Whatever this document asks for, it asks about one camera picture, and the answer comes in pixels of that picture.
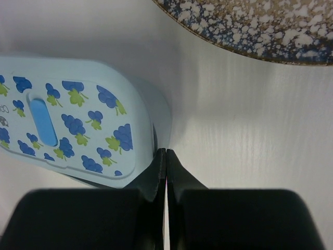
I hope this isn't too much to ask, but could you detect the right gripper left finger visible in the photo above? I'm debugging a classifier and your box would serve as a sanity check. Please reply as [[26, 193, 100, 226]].
[[1, 148, 166, 249]]

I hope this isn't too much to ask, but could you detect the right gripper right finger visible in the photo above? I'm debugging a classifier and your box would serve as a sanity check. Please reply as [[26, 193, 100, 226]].
[[166, 149, 325, 249]]

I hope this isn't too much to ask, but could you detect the light blue lunch box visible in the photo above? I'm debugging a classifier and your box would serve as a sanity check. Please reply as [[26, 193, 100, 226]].
[[67, 76, 172, 189]]

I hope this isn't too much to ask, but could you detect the light blue lunch box lid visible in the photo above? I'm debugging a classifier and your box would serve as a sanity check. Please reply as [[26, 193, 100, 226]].
[[1, 56, 155, 188]]

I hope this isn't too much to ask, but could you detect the speckled ceramic plate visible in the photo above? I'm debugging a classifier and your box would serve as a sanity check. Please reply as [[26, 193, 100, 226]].
[[156, 0, 332, 66]]

